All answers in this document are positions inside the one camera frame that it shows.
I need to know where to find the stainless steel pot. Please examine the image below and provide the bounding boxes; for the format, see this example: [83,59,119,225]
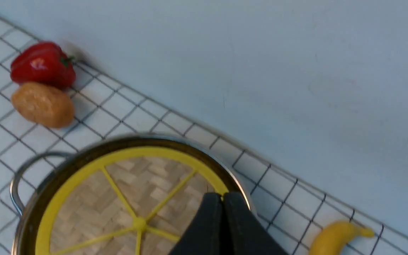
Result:
[10,133,256,255]

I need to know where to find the woven bamboo steamer lid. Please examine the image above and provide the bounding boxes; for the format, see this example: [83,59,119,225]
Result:
[28,146,229,255]

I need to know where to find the white checkered tablecloth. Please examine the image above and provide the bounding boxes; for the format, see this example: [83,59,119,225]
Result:
[0,19,408,255]

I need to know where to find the brown potato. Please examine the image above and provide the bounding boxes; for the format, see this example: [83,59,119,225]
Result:
[10,82,75,129]

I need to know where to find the red bell pepper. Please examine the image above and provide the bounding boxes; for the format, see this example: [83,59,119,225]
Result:
[10,41,76,89]

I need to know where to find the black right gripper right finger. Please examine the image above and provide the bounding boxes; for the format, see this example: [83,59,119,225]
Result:
[222,192,287,255]

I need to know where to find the yellow banana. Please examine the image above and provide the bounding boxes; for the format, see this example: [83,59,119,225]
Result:
[308,221,375,255]

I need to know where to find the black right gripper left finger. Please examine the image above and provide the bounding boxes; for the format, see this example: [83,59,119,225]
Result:
[170,193,223,255]

